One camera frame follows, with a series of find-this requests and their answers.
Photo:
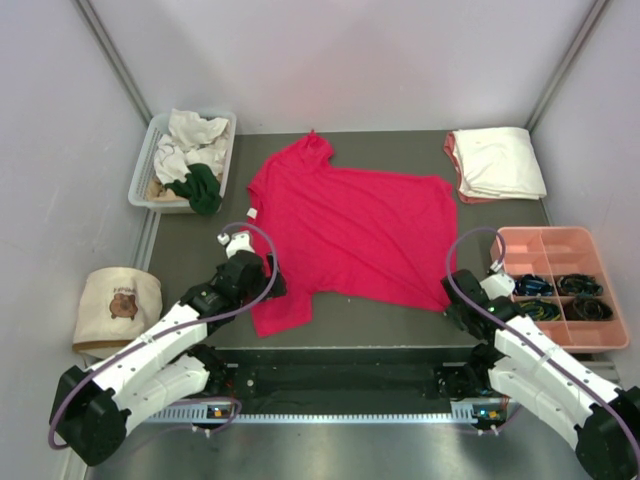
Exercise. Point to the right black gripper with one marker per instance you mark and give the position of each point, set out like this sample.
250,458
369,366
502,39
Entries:
451,310

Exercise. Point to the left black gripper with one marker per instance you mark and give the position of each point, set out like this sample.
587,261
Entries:
264,281

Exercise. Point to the red t-shirt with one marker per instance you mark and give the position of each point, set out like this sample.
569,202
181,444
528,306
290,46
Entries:
377,235

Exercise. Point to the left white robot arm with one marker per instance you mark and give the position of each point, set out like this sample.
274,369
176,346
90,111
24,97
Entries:
97,408

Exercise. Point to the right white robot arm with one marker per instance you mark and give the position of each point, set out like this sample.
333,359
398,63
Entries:
597,418

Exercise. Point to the dark rolled item back-left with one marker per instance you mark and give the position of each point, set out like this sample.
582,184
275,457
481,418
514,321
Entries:
531,285

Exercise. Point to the dark rolled item front-left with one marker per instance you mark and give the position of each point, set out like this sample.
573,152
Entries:
540,310

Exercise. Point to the pink divided plastic tray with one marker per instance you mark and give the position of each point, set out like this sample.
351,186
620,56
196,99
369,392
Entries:
550,252

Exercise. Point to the dark green shirt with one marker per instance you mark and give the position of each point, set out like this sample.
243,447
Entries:
200,188

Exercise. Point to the dark rolled item back-right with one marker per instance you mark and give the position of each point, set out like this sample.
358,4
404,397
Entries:
578,285

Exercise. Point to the dark rolled item front-right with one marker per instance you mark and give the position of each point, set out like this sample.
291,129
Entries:
589,309

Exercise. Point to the tan shirt in basket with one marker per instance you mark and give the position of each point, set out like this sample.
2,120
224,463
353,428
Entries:
158,193

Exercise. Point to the cream fabric bear bag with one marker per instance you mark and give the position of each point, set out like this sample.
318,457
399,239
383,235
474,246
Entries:
116,306

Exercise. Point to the white printed crumpled shirt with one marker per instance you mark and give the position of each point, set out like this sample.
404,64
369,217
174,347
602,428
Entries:
171,162

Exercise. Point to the white plastic laundry basket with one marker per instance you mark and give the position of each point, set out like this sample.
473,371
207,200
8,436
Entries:
144,170

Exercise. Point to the cream crumpled shirt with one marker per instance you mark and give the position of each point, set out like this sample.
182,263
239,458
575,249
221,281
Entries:
189,130

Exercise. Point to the folded cream t-shirt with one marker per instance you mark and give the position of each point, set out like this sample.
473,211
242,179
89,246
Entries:
499,164

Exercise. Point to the folded pink t-shirt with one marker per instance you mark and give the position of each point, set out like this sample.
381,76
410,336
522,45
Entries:
449,150

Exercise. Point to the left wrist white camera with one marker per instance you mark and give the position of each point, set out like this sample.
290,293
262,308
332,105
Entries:
237,242

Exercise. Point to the wrist white camera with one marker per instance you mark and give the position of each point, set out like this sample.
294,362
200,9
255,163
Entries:
497,282
237,242

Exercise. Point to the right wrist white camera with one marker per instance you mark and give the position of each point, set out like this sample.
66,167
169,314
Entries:
497,282

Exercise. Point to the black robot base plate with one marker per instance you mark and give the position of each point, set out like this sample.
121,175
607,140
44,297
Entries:
343,381

